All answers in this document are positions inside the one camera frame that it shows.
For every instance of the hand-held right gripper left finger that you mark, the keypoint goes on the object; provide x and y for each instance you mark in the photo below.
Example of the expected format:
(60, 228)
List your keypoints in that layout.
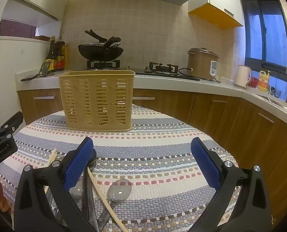
(78, 165)

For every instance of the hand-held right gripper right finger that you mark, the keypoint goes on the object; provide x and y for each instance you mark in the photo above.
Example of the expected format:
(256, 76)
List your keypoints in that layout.
(206, 166)

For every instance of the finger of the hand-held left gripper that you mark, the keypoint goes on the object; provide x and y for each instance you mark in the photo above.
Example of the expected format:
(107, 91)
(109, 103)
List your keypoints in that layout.
(11, 124)

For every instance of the large metal spoon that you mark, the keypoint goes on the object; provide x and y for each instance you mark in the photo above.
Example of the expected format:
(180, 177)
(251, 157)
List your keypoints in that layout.
(119, 189)

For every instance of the yellow plastic basket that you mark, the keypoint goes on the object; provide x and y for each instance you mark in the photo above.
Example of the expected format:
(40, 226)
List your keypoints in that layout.
(97, 101)

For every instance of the wooden chopstick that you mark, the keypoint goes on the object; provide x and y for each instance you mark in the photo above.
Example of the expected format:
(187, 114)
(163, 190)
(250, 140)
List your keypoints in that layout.
(102, 194)
(52, 156)

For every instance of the striped woven tablecloth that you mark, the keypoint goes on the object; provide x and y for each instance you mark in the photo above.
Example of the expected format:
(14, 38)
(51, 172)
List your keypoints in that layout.
(146, 154)

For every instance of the steel sink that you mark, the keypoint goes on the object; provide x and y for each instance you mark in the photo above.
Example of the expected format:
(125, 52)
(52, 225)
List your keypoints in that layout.
(270, 99)

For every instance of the white kitchen countertop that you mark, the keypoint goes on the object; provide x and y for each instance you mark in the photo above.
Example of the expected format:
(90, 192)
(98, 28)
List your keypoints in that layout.
(162, 82)

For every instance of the red container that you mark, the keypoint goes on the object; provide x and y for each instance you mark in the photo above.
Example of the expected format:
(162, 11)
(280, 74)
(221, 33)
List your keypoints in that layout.
(253, 83)

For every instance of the white electric kettle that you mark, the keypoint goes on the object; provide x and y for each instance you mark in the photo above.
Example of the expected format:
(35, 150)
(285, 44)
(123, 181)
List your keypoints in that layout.
(241, 77)

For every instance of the yellow detergent bottle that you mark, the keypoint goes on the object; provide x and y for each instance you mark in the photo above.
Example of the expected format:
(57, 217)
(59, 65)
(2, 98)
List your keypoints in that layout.
(264, 81)

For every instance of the brown rice cooker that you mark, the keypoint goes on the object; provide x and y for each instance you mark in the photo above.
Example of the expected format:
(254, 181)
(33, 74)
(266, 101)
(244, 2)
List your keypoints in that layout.
(199, 62)

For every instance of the black gas stove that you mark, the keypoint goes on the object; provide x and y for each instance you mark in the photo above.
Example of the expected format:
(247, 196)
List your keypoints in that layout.
(158, 70)

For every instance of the black wok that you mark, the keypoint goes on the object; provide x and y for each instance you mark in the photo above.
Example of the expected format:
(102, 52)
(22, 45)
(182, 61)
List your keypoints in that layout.
(100, 52)

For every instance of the dark framed window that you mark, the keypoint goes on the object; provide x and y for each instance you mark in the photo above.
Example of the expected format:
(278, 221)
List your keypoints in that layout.
(271, 33)

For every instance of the white open wall shelf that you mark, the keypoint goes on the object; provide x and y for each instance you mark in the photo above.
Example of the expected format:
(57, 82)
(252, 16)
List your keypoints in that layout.
(25, 17)

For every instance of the white and yellow wall cabinet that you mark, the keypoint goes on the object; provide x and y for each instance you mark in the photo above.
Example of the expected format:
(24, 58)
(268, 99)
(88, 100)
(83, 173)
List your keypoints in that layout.
(221, 0)

